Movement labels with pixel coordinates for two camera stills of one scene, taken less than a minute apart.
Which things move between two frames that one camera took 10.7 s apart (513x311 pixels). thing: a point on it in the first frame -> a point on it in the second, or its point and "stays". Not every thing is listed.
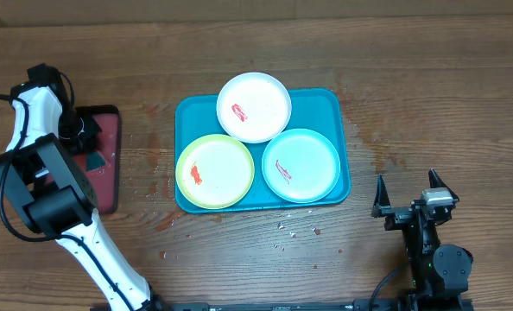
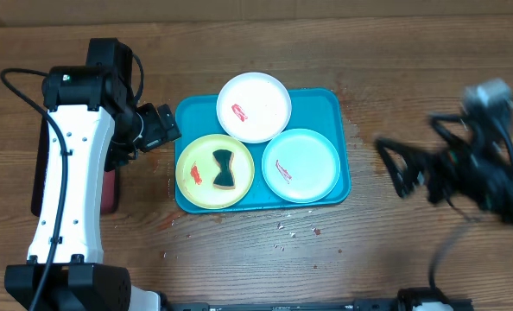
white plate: [254, 107] stays
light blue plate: [300, 166] stays
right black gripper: [398, 215] -> [454, 171]
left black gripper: [90, 138] -> [159, 127]
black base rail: [403, 304] stays
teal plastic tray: [324, 111] stays
